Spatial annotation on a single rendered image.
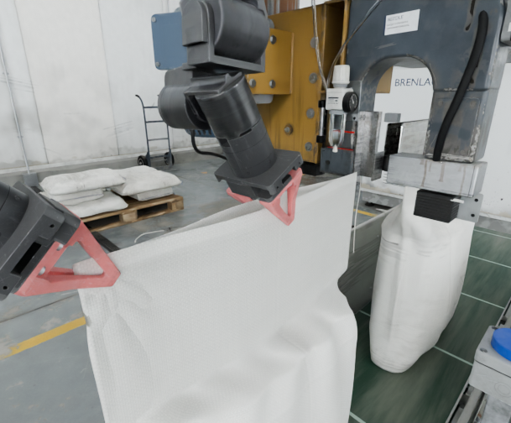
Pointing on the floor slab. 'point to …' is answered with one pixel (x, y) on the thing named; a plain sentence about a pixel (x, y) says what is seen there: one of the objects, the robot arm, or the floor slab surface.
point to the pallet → (136, 211)
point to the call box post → (496, 411)
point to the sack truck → (148, 148)
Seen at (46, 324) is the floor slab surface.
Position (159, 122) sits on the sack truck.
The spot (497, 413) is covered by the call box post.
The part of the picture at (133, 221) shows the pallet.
